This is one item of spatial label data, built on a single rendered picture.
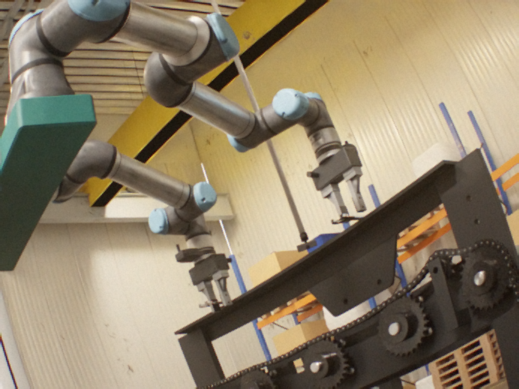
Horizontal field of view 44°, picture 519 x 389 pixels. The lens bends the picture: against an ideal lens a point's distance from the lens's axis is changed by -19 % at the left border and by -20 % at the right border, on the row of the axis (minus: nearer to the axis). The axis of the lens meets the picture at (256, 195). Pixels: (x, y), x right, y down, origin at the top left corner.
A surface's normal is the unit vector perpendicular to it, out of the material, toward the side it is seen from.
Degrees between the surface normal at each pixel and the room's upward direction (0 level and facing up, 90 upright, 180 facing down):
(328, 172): 90
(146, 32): 151
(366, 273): 90
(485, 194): 90
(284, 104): 90
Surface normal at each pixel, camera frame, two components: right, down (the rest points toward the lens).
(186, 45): 0.71, 0.58
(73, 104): 0.54, -0.45
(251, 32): -0.73, 0.00
